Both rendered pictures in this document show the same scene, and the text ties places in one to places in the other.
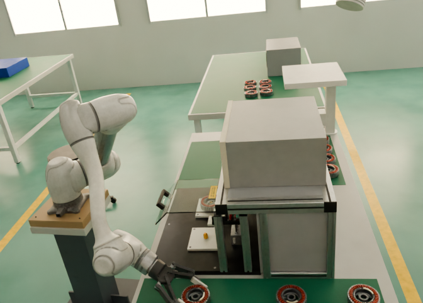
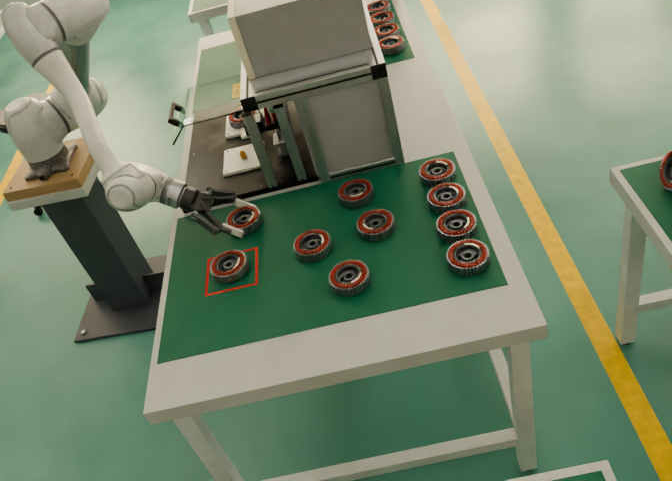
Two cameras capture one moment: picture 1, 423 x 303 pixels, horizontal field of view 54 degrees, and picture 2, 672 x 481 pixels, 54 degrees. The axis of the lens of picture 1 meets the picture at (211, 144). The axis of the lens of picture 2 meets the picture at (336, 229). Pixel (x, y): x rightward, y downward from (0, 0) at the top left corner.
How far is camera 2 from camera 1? 51 cm
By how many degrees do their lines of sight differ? 14
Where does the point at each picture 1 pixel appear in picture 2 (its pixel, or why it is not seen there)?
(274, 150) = (298, 14)
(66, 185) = (40, 135)
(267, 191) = (301, 71)
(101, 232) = (107, 162)
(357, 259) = (430, 136)
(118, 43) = not seen: outside the picture
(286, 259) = (343, 152)
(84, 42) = not seen: outside the picture
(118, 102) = not seen: outside the picture
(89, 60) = not seen: outside the picture
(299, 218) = (346, 95)
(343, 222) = (413, 101)
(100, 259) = (114, 190)
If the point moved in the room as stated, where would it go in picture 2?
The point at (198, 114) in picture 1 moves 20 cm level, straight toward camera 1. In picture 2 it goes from (203, 10) to (208, 23)
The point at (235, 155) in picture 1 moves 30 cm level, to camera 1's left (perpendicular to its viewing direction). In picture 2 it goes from (252, 32) to (154, 65)
